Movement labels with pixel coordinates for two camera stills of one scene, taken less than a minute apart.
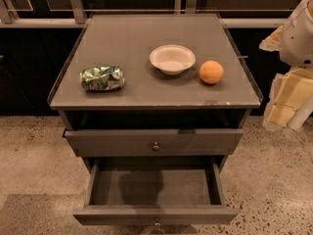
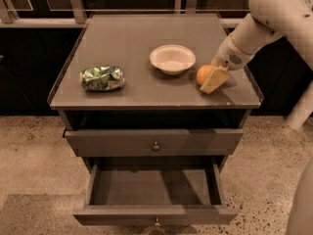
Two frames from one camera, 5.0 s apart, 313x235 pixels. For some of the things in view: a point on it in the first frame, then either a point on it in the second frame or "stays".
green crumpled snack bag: (103, 77) stays
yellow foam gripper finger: (290, 90) -> (227, 56)
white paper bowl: (172, 59) stays
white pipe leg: (301, 115) stays
